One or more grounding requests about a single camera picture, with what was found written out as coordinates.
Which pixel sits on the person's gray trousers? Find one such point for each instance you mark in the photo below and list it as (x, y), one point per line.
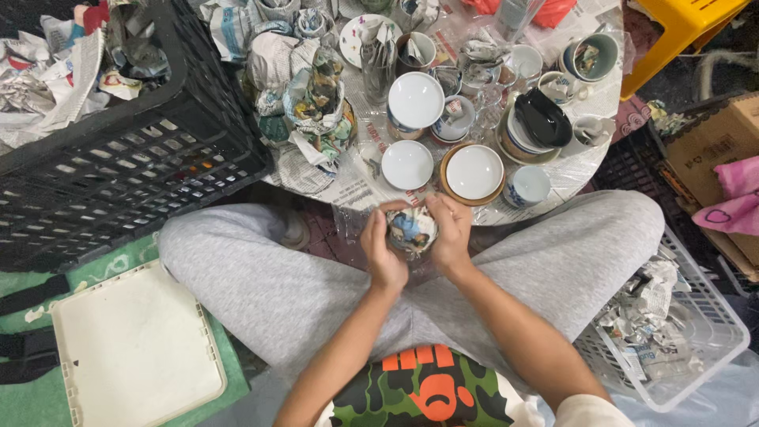
(533, 261)

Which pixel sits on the green floor mat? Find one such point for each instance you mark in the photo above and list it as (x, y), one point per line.
(35, 397)

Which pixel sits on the white bowl on patterned cup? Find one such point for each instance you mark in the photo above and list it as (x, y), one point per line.
(415, 102)

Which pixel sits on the clear glass cup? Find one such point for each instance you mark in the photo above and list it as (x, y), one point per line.
(448, 80)

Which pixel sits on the person's camouflage shirt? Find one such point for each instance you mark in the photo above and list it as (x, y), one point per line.
(421, 391)

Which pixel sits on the person's left fingers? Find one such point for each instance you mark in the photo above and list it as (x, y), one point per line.
(392, 207)

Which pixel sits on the white saucer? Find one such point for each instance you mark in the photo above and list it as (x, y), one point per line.
(407, 165)

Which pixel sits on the cup stuffed with crumpled newspaper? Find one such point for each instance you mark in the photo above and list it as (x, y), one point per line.
(479, 62)

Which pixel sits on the white cup with blue print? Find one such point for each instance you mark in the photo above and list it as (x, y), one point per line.
(526, 185)

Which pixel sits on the small clear glass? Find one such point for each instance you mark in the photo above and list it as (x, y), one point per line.
(489, 95)
(489, 117)

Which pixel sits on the tall clear glass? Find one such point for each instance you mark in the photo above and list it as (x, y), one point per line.
(378, 68)

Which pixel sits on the teal mug with paper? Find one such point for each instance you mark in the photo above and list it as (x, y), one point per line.
(590, 56)

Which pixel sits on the brown cup with paper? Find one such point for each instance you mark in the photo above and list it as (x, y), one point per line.
(415, 52)

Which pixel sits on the white plastic tray lid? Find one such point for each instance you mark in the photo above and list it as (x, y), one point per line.
(136, 347)

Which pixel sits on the black plastic crate with wrapped items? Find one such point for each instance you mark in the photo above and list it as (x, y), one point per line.
(112, 136)

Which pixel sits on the white bowl with brown rim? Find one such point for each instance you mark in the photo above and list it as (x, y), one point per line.
(473, 173)

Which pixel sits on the person's right fingers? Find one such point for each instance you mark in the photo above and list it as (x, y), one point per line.
(437, 204)

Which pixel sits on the blue patterned cup with paper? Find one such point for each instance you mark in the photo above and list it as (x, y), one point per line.
(453, 118)

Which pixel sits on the brown cardboard box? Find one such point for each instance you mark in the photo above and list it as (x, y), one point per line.
(711, 160)

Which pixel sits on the clear plastic bottle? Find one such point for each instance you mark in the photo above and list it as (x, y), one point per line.
(514, 15)

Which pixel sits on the red plastic bag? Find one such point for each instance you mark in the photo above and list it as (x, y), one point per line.
(548, 10)

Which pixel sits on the pink cloth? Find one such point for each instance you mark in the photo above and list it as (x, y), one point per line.
(734, 198)

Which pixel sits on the white floral plate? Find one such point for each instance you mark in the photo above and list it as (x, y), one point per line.
(357, 35)

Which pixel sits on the plain white cup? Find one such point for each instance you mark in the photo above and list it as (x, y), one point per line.
(525, 60)

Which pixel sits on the person's left hand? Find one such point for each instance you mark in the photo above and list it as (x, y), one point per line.
(379, 252)

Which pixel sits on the heap of newspaper-wrapped items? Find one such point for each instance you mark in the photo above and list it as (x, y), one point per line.
(267, 29)

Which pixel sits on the white cup with paper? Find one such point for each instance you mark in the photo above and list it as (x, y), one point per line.
(590, 133)

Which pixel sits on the person's right hand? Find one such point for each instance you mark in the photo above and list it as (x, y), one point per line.
(453, 237)

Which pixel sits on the yellow plastic stool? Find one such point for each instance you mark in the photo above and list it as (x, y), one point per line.
(676, 32)

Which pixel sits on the black bowl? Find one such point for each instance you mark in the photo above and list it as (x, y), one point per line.
(542, 121)

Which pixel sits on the stack of gold-rimmed plates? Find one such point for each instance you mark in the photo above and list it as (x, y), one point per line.
(522, 151)

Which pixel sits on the large colourful newspaper-wrapped bundle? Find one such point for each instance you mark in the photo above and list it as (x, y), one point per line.
(317, 110)

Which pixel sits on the newspaper-wrapped cup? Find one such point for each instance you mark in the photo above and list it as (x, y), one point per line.
(412, 231)

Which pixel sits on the newspaper and plastic table cover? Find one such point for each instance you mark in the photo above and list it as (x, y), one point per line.
(569, 172)

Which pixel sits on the white basket with crumpled newspaper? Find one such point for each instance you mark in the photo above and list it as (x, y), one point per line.
(658, 332)

